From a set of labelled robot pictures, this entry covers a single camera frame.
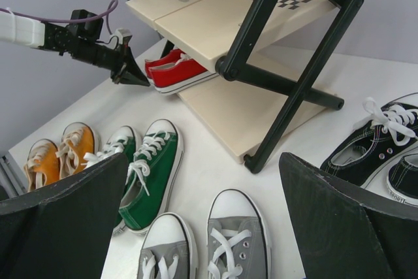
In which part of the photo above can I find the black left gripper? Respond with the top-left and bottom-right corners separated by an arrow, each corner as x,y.
70,40 -> 150,87

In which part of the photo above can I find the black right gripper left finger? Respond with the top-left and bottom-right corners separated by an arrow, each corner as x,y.
1,153 -> 128,278

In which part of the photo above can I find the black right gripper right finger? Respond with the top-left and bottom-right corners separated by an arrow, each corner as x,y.
279,152 -> 417,278

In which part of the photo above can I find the red sneaker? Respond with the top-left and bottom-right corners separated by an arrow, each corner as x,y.
144,49 -> 183,79
149,53 -> 216,95

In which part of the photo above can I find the green sneaker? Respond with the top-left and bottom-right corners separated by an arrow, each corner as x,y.
118,119 -> 184,234
83,125 -> 142,168

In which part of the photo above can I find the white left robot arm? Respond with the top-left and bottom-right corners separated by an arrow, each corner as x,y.
1,2 -> 150,86

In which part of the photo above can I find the beige three-tier shoe shelf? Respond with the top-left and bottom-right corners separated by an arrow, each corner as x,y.
127,0 -> 364,173

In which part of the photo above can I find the orange sneaker lower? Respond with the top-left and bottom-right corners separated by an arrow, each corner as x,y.
24,139 -> 59,192

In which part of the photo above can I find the orange sneaker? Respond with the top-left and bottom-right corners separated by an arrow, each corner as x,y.
56,122 -> 100,179
24,139 -> 59,192

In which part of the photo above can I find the black sneaker left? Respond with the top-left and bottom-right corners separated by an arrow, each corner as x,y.
320,93 -> 417,188

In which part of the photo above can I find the black sneaker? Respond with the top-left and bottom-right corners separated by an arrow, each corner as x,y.
320,93 -> 417,188
387,154 -> 418,207

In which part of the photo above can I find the black sneaker right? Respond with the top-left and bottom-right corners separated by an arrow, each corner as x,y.
387,154 -> 418,207

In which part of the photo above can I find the orange sneaker upper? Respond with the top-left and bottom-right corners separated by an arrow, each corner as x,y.
56,122 -> 100,179

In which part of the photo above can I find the grey sneaker upper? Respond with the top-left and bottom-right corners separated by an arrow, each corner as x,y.
207,189 -> 272,278

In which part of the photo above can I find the grey sneaker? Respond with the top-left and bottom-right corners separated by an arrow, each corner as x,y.
137,212 -> 199,279
207,189 -> 272,278

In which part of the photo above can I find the grey sneaker lower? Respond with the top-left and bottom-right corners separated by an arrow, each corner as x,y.
137,212 -> 199,279

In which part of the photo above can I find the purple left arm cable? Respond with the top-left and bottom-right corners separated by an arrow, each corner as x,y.
9,0 -> 118,37

